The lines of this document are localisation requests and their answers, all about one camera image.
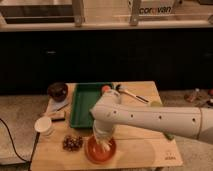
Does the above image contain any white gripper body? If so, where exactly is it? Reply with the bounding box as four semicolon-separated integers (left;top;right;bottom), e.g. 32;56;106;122
93;120;115;143

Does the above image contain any yellow banana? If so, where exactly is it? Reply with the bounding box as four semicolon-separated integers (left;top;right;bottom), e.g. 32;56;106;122
99;142;110;152

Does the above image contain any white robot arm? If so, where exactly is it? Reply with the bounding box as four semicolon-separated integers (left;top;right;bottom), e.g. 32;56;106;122
90;90;213;144

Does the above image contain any red bowl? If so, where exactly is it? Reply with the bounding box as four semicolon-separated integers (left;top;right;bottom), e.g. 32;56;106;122
84;136;116;164

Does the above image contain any dark brown bowl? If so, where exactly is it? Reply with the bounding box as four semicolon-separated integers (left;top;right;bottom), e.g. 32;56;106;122
47;82;68;102

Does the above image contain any green tray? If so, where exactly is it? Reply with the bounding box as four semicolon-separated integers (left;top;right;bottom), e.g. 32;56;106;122
70;82;114;129

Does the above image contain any orange fruit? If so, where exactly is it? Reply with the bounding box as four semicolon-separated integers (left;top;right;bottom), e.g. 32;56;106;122
101;85;111;93

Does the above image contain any wooden block sponge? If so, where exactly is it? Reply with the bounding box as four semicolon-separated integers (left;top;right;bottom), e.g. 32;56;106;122
45;111;66;121

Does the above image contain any green round fruit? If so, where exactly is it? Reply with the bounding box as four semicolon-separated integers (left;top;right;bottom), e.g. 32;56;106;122
150;101;163;107

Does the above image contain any white lidded jar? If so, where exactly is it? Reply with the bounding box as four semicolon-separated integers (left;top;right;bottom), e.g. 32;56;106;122
34;116;53;136

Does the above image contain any white corovan box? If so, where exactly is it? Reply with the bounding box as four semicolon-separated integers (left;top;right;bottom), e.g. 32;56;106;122
139;0;175;15

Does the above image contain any black handled spoon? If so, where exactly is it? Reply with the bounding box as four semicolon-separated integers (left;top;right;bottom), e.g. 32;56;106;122
116;84;149;104

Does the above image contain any black cable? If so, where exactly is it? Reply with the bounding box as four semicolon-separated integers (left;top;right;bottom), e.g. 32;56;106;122
0;118;40;164

